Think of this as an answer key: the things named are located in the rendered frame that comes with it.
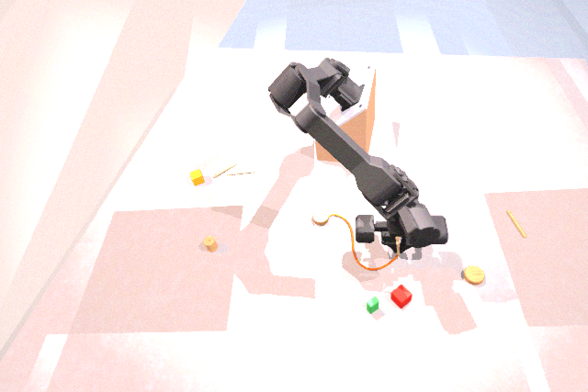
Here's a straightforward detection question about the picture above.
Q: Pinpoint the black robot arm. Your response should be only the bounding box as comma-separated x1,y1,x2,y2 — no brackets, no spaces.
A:
267,58,440,248

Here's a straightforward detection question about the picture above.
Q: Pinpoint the round wooden button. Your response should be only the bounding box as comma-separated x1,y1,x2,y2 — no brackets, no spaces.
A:
312,209,329,225

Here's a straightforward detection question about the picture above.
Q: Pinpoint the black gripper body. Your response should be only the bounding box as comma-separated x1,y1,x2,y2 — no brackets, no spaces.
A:
356,215,448,244

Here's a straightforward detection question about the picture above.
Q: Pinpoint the small yellow block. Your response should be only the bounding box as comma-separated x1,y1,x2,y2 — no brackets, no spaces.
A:
190,169,205,186

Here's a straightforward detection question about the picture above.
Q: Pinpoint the yellow round disc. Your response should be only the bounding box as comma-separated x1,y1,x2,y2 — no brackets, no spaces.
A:
464,265,485,286

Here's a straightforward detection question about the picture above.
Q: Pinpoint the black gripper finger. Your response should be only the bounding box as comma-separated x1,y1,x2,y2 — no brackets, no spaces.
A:
400,237,412,253
381,235,397,253

